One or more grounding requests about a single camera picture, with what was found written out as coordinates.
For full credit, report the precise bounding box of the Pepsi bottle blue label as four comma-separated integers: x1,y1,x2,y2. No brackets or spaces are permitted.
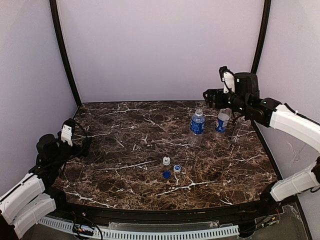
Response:
213,108,232,139

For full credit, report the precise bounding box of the Pocari Sweat bottle blue label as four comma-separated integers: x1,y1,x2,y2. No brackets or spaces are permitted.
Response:
188,108,206,147

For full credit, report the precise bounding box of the clear bottle white cap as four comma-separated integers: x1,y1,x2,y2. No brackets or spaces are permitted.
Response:
231,116,251,143

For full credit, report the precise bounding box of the white sport bottle cap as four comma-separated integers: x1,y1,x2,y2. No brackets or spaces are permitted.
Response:
162,156,171,166

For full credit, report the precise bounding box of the white blue Pocari cap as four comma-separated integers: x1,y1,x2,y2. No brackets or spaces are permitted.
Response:
173,164,182,173

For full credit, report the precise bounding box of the blue bottle cap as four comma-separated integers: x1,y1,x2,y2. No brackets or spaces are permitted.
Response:
162,171,171,179

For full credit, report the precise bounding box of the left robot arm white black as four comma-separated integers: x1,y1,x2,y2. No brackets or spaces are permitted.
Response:
0,118,92,240

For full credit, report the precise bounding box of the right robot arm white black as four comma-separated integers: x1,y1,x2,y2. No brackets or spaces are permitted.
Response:
203,67,320,202

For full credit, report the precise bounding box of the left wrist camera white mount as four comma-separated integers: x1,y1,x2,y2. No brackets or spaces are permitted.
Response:
60,118,76,147

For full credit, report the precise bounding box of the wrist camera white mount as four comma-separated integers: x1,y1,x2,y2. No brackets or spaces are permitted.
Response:
219,66,235,94
60,118,76,147

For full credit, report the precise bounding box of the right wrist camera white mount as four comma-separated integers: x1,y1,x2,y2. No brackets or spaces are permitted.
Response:
219,66,235,94

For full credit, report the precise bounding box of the white slotted cable duct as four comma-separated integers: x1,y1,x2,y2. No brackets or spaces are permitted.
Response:
38,216,240,240

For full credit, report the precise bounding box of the right black frame post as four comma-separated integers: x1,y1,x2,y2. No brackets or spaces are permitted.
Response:
250,0,272,74

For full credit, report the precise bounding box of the black frame post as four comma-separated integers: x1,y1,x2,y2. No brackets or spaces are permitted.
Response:
250,0,272,74
49,0,82,108

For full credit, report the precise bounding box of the black front table rail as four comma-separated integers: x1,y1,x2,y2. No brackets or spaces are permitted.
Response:
49,201,283,225

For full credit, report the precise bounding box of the left black frame post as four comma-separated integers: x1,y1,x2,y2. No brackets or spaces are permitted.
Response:
49,0,82,108

